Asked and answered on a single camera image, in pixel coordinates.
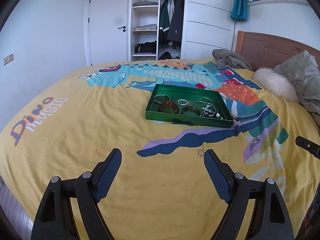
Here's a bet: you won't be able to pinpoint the twisted silver bangle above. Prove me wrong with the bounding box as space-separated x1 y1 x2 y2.
177 99 189 106

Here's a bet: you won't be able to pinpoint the thin gold bangle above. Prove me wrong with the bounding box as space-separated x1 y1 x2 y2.
152 94 171 105

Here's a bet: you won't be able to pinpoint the green jewelry box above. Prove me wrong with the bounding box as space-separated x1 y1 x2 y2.
145 85 233 128

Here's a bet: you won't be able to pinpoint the white fluffy pillow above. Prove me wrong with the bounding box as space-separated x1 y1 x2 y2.
252 68 300 103

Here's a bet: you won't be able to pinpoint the olive green jacket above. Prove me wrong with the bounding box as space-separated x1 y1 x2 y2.
274 50 320 124

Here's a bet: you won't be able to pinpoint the yellow dinosaur bedspread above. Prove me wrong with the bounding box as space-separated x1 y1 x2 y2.
1 60 319 239

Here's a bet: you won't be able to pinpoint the brown wooden headboard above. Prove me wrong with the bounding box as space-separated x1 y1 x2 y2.
235 31 319 71

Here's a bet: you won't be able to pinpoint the grey crumpled blanket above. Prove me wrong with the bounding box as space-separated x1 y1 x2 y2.
212 49 253 70

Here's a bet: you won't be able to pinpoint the small amber bangle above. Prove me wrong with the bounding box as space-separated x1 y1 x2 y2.
180 106 201 116

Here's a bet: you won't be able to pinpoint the large amber bangle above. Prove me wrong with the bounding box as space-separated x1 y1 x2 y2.
158 102 180 114

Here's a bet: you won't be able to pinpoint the teal hanging cloth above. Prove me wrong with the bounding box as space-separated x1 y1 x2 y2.
230 0 248 22

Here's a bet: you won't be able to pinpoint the dark hanging coat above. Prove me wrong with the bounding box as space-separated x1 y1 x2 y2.
167 0 184 49

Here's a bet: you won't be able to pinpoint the white open wardrobe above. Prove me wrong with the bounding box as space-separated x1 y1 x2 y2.
128 0 235 61

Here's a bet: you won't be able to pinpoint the black folded clothes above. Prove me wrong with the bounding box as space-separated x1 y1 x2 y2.
135 41 157 54

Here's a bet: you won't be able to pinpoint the green hanging jacket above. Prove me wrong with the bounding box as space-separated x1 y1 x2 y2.
159 0 170 47

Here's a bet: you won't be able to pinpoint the white door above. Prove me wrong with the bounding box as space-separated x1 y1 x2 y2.
84 0 129 66

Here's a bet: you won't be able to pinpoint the grey folded clothes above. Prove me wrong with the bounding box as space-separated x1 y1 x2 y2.
132 1 158 7

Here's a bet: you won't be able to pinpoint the black white bead bracelet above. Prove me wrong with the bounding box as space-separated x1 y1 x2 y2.
202 106 224 120

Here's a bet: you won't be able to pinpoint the wall light switch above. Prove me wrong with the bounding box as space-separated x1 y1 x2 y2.
3 54 14 66

